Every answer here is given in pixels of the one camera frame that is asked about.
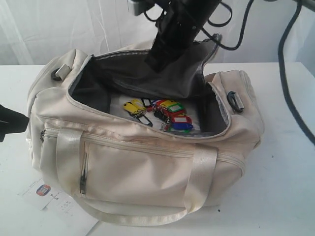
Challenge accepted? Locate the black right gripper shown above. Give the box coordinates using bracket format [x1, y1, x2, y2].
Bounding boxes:
[145, 0, 220, 72]

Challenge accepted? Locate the colourful key tag bunch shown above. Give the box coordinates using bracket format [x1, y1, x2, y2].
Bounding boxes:
[122, 98, 194, 133]

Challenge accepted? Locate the cream fabric duffel bag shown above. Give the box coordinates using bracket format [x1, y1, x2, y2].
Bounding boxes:
[27, 40, 264, 226]

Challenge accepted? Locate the white paper hang tag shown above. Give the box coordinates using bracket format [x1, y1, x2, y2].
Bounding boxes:
[18, 178, 71, 210]

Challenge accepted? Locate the white backdrop curtain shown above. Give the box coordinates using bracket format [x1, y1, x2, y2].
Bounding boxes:
[0, 0, 315, 67]

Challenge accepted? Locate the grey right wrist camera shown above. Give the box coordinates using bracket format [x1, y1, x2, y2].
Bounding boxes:
[127, 0, 155, 16]

